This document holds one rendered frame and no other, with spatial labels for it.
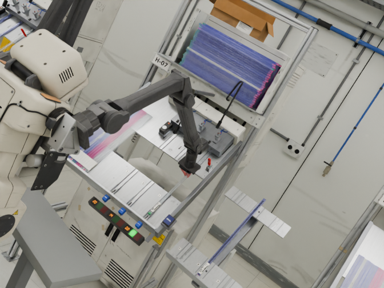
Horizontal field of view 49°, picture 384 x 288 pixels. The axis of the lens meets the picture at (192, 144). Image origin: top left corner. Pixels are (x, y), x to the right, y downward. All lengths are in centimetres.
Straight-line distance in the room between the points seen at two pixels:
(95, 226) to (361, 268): 147
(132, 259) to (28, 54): 146
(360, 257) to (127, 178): 118
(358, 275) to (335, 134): 179
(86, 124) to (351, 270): 137
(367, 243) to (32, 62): 166
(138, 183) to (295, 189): 192
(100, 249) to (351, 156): 214
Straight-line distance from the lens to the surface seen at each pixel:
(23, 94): 134
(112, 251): 258
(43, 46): 143
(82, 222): 267
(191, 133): 186
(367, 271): 213
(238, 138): 227
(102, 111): 136
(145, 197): 210
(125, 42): 447
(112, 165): 222
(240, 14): 271
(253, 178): 384
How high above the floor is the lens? 164
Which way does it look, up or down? 15 degrees down
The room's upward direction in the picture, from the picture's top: 29 degrees clockwise
